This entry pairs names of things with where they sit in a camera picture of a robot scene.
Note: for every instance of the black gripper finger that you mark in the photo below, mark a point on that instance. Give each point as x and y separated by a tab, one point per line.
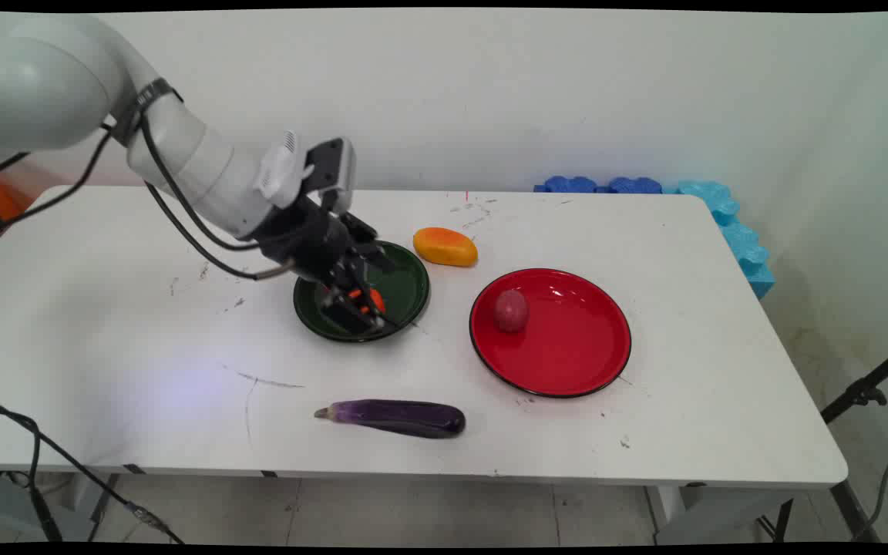
373	256
351	317

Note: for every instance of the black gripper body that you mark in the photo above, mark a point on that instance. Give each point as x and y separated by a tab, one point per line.
307	240

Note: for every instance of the small orange toy fruit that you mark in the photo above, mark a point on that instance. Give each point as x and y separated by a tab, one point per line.
373	297

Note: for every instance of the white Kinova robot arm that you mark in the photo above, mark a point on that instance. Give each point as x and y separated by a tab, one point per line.
51	77

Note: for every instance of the dark green plate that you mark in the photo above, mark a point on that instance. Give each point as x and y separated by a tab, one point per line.
405	297

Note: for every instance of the orange yellow toy mango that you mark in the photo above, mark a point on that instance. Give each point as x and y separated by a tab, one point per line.
445	247

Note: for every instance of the purple toy eggplant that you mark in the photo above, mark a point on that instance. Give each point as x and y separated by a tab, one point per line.
401	417

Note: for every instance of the dark red toy ball fruit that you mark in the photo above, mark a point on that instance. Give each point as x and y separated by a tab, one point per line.
511	311

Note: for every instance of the dark blue foam mat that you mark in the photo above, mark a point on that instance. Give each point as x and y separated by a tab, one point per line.
570	184
635	185

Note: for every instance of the red plate with black rim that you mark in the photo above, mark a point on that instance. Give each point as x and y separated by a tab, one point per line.
567	343

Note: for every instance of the orange object behind table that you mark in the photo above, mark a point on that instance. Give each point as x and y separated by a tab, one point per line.
6	199

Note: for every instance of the light blue foam mat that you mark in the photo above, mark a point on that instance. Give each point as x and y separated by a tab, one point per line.
741	239

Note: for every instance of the black table leg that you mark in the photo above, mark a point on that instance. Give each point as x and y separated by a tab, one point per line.
782	520

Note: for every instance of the black tripod stand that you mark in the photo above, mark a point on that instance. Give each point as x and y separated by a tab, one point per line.
864	389

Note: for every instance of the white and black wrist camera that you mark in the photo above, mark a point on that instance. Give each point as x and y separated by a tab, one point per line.
328	169

